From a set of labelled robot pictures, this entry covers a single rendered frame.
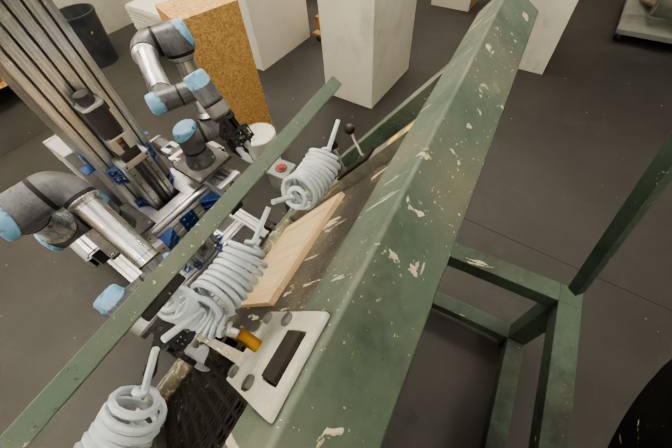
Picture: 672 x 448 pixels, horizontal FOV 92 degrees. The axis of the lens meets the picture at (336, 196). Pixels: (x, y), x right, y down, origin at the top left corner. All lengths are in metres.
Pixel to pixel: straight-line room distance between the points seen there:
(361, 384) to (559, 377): 1.34
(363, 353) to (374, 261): 0.09
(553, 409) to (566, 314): 0.38
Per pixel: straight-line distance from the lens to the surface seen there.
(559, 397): 1.62
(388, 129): 1.24
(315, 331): 0.33
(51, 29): 1.57
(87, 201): 1.21
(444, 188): 0.46
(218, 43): 2.97
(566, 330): 1.72
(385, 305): 0.36
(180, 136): 1.69
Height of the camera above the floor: 2.23
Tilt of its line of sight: 52 degrees down
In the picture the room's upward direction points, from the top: 6 degrees counter-clockwise
